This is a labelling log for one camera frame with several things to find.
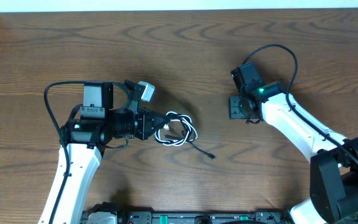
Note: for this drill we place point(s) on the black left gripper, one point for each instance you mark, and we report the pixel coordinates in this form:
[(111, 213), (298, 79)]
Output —
[(146, 124)]

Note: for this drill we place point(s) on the black mounting rail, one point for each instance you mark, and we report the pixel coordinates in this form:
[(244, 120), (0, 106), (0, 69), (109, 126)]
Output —
[(104, 213)]

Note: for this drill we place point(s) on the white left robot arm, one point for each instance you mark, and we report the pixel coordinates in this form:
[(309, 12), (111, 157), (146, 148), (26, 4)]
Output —
[(110, 110)]

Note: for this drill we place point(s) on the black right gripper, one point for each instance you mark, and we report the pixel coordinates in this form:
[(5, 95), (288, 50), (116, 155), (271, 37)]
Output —
[(234, 112)]

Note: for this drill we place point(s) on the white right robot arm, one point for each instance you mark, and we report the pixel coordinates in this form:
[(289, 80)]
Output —
[(333, 158)]

